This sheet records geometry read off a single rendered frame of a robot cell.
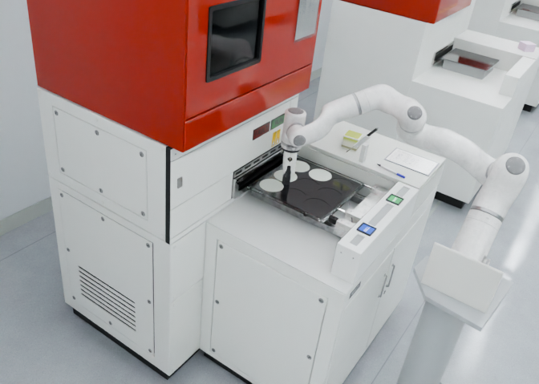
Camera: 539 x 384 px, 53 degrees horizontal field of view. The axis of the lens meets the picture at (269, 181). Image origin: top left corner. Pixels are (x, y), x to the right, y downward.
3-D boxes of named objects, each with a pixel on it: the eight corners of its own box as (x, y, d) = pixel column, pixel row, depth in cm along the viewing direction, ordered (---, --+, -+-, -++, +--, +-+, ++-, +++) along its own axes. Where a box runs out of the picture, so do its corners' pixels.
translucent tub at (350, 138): (340, 148, 246) (342, 135, 243) (345, 142, 252) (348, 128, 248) (355, 153, 244) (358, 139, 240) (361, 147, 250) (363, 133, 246)
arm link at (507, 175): (496, 227, 201) (523, 171, 204) (512, 218, 183) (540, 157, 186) (466, 212, 203) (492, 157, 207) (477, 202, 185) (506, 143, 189)
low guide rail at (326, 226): (250, 196, 232) (251, 189, 230) (253, 193, 233) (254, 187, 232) (354, 244, 210) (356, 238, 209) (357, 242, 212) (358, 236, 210)
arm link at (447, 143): (516, 193, 192) (504, 202, 207) (533, 165, 193) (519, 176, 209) (392, 125, 204) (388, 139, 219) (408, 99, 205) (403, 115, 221)
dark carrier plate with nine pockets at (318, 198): (249, 186, 224) (250, 185, 224) (293, 157, 249) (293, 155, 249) (322, 220, 209) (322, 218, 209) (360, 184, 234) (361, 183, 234)
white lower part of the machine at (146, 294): (65, 313, 272) (46, 175, 229) (176, 238, 332) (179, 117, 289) (168, 390, 242) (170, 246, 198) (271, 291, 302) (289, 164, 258)
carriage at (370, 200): (332, 233, 210) (334, 228, 208) (372, 195, 236) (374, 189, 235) (350, 242, 206) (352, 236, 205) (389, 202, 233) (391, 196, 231)
